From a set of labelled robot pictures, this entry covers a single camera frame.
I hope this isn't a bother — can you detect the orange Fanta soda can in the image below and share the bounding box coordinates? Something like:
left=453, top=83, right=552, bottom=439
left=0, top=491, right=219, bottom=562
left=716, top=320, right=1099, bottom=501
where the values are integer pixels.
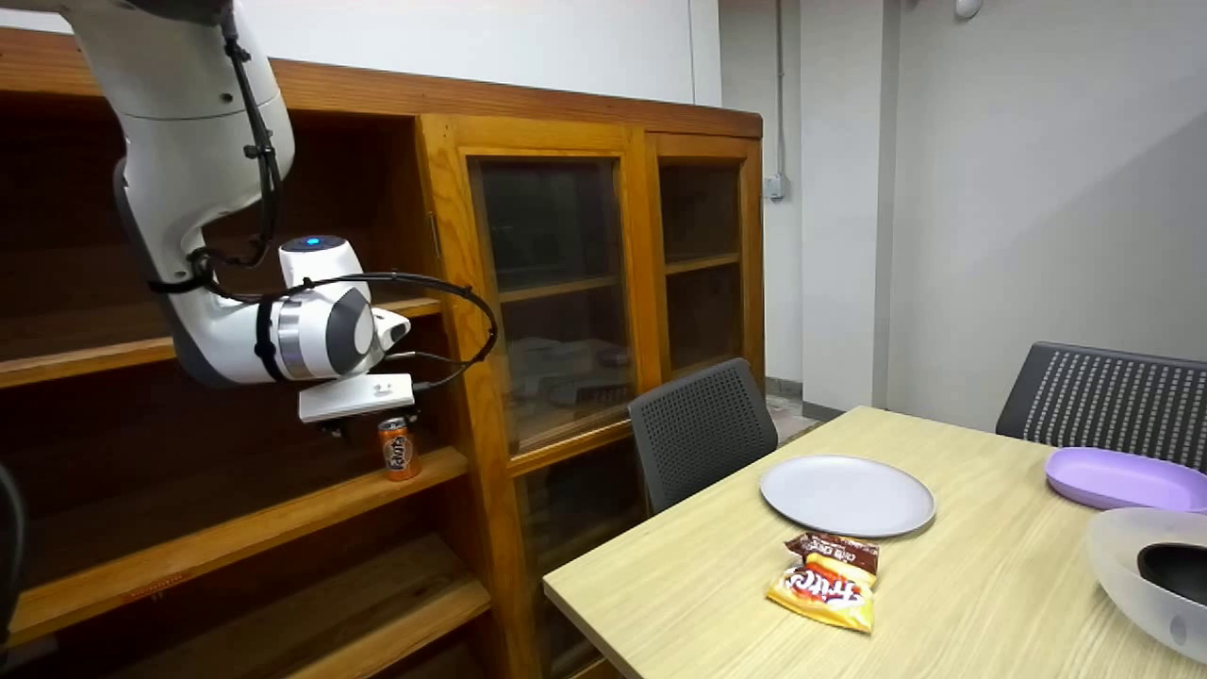
left=375, top=414, right=425, bottom=485

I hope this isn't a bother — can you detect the wooden bookshelf cabinet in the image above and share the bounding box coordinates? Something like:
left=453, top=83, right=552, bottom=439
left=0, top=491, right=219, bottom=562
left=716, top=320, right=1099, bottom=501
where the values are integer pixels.
left=0, top=28, right=768, bottom=679

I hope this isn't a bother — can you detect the wide glass cabinet door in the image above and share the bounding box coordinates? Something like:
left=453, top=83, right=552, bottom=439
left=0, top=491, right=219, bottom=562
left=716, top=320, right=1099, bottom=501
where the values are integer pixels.
left=419, top=112, right=663, bottom=479

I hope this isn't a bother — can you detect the dark grey plastic chair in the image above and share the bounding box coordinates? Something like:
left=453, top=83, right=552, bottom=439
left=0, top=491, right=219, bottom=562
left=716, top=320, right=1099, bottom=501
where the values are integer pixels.
left=621, top=354, right=781, bottom=518

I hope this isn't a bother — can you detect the narrow glass cabinet door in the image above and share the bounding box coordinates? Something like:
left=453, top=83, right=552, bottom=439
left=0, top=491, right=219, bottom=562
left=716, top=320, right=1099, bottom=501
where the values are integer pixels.
left=645, top=134, right=768, bottom=384

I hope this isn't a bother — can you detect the grey round plate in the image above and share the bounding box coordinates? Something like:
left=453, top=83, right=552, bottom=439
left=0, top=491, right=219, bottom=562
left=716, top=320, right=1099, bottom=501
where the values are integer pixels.
left=753, top=453, right=941, bottom=545

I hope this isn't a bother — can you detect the yellow red chips bag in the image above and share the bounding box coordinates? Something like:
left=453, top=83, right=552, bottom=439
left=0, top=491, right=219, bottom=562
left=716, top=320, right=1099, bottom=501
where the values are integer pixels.
left=763, top=527, right=884, bottom=639

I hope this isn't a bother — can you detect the grey striped-back chair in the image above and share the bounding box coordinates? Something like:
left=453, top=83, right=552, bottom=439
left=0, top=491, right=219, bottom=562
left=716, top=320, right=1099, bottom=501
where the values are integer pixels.
left=992, top=341, right=1207, bottom=474

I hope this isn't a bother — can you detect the purple plate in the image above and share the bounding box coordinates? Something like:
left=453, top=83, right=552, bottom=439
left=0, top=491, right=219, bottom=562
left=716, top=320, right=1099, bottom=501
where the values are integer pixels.
left=1040, top=442, right=1207, bottom=518

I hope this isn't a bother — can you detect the translucent white bowl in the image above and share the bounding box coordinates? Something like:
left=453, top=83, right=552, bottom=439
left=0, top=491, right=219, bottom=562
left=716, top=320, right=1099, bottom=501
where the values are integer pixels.
left=1084, top=501, right=1207, bottom=667

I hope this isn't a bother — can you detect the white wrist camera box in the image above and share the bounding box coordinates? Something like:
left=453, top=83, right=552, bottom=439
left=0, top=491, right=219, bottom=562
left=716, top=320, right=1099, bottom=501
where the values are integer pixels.
left=296, top=371, right=419, bottom=429

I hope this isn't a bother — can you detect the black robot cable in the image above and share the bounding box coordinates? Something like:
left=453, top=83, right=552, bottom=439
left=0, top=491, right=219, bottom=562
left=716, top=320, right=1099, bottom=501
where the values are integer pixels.
left=146, top=0, right=502, bottom=398

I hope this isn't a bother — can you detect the grey wall conduit pipe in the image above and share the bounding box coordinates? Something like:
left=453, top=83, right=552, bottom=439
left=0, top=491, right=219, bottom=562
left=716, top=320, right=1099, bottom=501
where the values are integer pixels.
left=768, top=0, right=792, bottom=178

